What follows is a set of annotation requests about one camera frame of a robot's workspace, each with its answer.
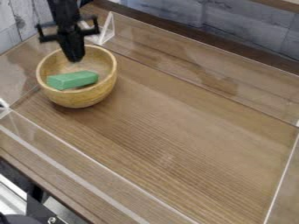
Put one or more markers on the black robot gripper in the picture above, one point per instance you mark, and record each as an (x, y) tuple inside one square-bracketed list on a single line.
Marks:
[(70, 35)]

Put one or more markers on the wooden bowl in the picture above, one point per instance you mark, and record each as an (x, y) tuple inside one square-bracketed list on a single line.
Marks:
[(98, 61)]

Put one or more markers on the green rectangular block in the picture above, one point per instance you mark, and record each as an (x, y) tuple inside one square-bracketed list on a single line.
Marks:
[(72, 80)]

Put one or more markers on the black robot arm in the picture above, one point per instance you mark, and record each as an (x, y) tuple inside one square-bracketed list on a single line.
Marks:
[(70, 8)]

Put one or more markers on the clear acrylic enclosure wall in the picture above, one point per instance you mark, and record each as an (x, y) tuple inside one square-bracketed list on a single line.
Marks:
[(192, 144)]

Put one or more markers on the black metal bracket with bolt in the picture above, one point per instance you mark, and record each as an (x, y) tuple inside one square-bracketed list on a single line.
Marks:
[(38, 211)]

